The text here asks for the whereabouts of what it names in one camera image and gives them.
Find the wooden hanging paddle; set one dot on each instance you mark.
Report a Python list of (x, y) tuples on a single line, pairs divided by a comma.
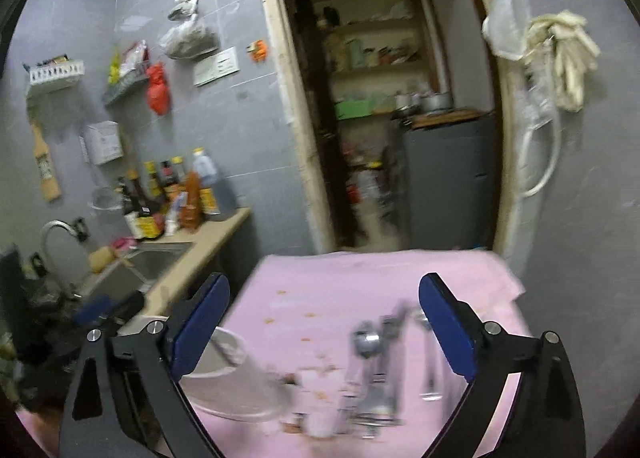
[(46, 162)]

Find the stainless steel potato masher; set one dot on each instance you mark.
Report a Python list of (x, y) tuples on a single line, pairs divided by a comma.
[(392, 363)]

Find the black pan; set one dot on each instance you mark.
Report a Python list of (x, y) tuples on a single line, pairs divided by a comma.
[(405, 113)]

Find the beige kitchen counter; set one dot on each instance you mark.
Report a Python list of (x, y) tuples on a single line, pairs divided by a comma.
[(220, 233)]

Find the dark bottle red cap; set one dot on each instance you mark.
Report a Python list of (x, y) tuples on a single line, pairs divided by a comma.
[(168, 177)]

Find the yellow sponge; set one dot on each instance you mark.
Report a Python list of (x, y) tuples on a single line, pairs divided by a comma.
[(101, 259)]

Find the pink dish cloth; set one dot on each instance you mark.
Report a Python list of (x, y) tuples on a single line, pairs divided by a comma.
[(124, 243)]

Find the white plastic wall rack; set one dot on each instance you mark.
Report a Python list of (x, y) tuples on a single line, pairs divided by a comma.
[(55, 72)]

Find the grey washing machine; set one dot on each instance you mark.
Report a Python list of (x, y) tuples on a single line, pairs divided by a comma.
[(450, 177)]

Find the orange wall hook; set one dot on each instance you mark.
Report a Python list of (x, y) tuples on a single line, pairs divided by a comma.
[(258, 50)]

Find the metal pot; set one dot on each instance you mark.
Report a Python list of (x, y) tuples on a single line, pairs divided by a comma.
[(437, 101)]

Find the yellow label sauce bottle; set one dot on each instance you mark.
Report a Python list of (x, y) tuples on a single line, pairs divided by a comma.
[(147, 225)]

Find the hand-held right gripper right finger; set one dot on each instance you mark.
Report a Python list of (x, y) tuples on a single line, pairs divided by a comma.
[(447, 333)]

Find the wooden shelf unit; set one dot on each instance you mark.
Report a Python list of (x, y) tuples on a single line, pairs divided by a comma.
[(370, 27)]

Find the black wall plug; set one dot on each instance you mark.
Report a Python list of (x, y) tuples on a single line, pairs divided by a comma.
[(81, 229)]

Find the grey metal wall shelf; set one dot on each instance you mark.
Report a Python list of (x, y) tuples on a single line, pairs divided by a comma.
[(125, 90)]

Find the white wall switch panel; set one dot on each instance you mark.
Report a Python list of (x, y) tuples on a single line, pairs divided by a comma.
[(205, 73)]

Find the wooden cutting board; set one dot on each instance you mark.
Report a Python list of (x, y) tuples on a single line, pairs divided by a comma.
[(447, 118)]

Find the dark pump bottle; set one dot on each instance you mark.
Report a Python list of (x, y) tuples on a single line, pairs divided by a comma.
[(126, 208)]

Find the chrome faucet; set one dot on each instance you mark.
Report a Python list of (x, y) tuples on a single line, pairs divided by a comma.
[(52, 228)]

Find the pink table cloth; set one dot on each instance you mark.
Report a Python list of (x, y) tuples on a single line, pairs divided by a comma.
[(310, 288)]

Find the small white hanging bag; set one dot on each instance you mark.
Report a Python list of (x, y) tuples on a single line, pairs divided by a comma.
[(184, 0)]

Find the small crumpled plastic bag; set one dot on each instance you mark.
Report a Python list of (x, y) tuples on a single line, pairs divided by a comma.
[(535, 92)]

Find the clear bottle yellow cap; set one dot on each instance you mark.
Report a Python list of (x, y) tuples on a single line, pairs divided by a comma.
[(178, 170)]

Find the white wall tissue box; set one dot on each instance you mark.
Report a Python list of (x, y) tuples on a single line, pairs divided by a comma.
[(102, 142)]

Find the stainless steel spoon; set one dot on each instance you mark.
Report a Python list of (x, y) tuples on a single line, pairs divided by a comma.
[(365, 340)]

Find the pale wooden door frame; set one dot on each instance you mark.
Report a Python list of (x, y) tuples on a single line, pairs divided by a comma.
[(280, 87)]

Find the white plastic utensil basket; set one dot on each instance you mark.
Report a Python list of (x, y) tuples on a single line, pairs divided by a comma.
[(240, 383)]

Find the stainless steel sink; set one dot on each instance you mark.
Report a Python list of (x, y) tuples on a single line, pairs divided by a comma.
[(150, 263)]

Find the white plastic bag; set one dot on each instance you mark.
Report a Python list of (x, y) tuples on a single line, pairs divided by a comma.
[(396, 12)]

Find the clear bag of dried goods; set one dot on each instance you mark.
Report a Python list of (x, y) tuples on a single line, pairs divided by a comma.
[(190, 40)]

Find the yellow green packet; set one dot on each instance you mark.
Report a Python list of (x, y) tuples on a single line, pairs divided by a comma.
[(115, 67)]

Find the stainless steel fork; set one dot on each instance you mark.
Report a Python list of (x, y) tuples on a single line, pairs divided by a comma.
[(430, 363)]

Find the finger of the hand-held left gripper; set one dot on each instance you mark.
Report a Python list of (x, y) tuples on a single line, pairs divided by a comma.
[(95, 310), (131, 304)]

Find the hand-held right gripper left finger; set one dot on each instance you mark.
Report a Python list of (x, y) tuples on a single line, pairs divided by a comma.
[(200, 325)]

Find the brown bottle yellow cap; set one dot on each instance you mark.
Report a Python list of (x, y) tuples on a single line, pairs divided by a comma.
[(152, 180)]

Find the green plastic box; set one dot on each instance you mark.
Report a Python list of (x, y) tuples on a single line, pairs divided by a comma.
[(352, 109)]

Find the red plastic bag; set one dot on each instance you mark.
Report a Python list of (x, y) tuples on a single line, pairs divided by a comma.
[(158, 90)]

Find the small white object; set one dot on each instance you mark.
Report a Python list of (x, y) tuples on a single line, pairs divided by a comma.
[(320, 405)]

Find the red chili packet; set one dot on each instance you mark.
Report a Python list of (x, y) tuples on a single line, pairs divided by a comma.
[(191, 203)]

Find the white blue packet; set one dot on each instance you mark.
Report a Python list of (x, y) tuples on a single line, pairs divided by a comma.
[(172, 220)]

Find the red white packet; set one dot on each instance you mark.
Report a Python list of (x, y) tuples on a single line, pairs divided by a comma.
[(136, 55)]

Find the yellow rubber gloves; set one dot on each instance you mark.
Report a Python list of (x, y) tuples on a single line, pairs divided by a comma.
[(570, 52)]

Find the metal mesh strainer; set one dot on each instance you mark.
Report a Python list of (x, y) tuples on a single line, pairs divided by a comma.
[(106, 199)]

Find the clear plastic bag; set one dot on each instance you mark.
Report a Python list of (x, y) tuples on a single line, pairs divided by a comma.
[(502, 22)]

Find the metal cup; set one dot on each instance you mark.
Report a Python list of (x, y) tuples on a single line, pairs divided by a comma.
[(407, 100)]

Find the white wall socket panel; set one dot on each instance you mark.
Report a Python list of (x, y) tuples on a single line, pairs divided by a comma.
[(226, 61)]

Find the large oil jug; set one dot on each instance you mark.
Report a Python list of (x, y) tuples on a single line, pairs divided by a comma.
[(210, 177)]

